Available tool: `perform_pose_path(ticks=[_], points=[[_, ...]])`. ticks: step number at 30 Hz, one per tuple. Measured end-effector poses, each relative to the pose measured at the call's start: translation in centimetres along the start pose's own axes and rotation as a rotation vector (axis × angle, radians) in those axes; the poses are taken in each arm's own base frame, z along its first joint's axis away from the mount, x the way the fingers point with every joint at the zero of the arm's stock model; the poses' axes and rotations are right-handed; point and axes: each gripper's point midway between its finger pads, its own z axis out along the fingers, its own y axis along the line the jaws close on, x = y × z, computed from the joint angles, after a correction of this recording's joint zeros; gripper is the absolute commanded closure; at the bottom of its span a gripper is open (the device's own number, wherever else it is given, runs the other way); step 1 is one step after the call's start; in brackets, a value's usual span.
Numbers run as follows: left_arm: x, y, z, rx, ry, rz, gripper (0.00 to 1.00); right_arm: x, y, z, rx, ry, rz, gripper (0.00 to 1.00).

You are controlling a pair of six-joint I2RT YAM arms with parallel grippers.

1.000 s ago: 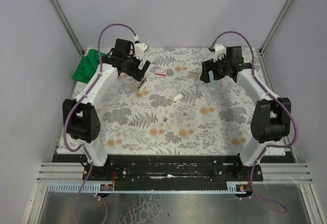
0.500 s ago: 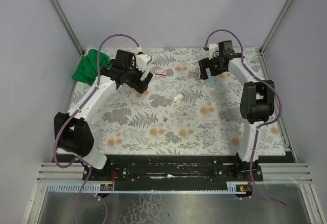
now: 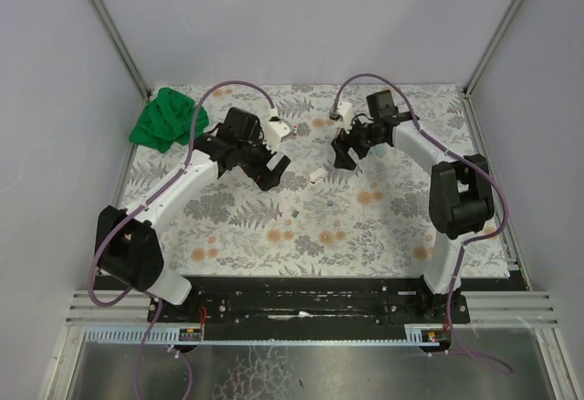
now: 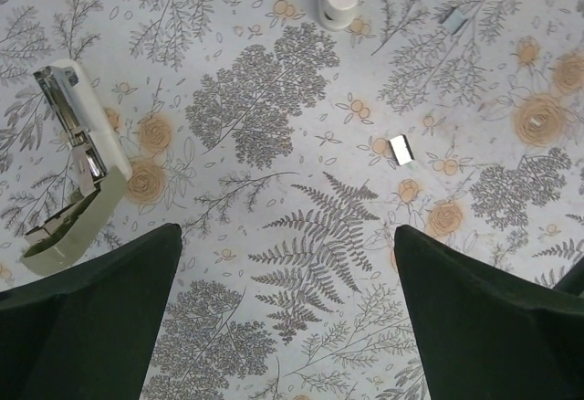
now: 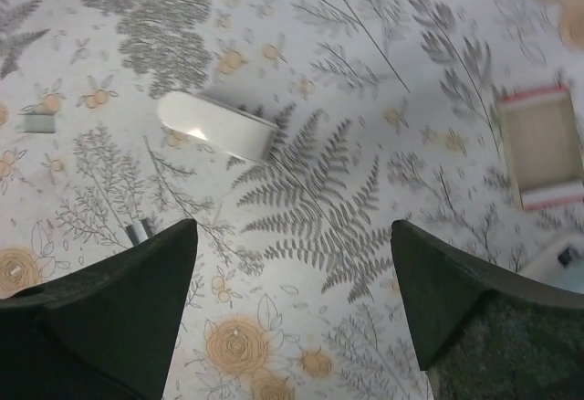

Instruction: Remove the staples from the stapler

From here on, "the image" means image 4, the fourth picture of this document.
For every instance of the olive green stapler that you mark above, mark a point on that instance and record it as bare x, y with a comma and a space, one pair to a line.
99, 162

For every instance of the small removed staple piece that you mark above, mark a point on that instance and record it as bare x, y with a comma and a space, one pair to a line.
453, 20

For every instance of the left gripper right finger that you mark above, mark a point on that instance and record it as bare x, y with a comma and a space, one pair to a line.
483, 333

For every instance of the floral table mat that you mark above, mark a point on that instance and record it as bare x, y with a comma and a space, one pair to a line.
266, 138

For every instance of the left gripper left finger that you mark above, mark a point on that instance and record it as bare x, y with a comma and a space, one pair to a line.
88, 332

